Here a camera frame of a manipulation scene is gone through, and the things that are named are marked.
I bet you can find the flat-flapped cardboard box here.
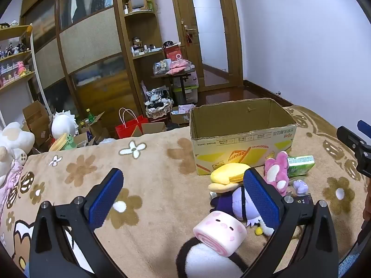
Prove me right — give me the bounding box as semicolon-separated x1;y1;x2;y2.
132;122;167;137

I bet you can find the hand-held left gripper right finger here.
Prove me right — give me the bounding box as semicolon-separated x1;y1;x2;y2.
240;168;339;278

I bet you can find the purple-haired doll with yellow hat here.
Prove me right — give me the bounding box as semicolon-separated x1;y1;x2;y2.
209;163;276;236

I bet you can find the wooden corner shelf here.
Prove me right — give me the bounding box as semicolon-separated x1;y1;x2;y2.
114;0;171;119

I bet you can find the wooden wardrobe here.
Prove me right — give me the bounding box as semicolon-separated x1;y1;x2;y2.
20;0;140;128

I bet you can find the cardboard box with bottles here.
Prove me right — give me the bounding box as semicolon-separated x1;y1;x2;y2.
77;111;109;147

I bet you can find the white bear plush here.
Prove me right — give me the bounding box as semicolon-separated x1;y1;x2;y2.
0;122;35;186

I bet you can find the white round plush head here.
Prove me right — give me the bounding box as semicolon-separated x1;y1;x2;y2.
51;111;79;139

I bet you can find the pink bunny plush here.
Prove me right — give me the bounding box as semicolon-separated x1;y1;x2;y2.
264;151;290;196

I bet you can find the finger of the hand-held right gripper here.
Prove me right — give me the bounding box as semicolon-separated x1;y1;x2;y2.
336;125;371;155
357;120;371;139

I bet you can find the green tissue pack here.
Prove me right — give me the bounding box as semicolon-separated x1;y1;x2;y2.
287;155;315;177

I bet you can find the red paper bag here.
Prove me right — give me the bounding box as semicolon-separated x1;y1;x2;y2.
115;108;149;139

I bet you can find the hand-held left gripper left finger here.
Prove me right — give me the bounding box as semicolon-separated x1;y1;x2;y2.
29;167;125;278

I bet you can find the lace-trimmed basket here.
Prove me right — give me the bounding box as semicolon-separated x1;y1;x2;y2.
145;100;174;119

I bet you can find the red box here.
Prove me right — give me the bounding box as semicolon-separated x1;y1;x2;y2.
164;45;183;61

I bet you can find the black and white plush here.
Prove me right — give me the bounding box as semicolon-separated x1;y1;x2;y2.
175;236;250;278

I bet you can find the pink roll cake plush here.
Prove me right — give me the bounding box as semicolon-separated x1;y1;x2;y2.
193;211;247;258

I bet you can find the black and white striped cloth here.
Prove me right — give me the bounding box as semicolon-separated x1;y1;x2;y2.
145;88;171;105

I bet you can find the clear plastic storage box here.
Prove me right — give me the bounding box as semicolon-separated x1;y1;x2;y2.
172;69;199;105

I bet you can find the small wooden table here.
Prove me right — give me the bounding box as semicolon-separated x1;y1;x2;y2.
151;71;198;106

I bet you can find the wooden door with glass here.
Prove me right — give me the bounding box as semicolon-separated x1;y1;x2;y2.
170;0;244;93

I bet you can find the white pole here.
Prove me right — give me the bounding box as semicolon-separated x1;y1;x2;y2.
30;29;49;107

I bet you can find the small purple plush charm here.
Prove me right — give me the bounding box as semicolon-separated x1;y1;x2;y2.
292;180;308;195

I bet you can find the green frog toy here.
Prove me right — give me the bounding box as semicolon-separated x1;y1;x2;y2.
61;133;76;151

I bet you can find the small cardboard box with packets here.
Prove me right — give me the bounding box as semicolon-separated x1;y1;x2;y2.
170;104;195;125

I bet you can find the wall shelf with figurines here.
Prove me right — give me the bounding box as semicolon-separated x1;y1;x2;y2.
0;25;37;93

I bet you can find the open brown cardboard box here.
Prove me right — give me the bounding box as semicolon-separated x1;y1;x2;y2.
22;101;54;148

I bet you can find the pink frilly cloth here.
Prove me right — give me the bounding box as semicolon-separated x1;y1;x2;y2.
0;161;24;212

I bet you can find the large cardboard box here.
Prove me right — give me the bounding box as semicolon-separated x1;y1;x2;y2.
189;98;297;176

